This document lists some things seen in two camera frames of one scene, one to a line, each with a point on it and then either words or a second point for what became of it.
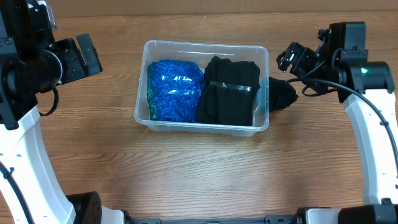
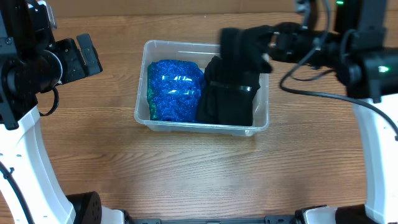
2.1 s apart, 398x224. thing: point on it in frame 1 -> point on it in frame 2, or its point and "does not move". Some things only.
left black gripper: [88, 54] does not move
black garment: [282, 94] -> [242, 50]
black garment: [227, 93] does not move
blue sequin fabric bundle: [173, 90] does not move
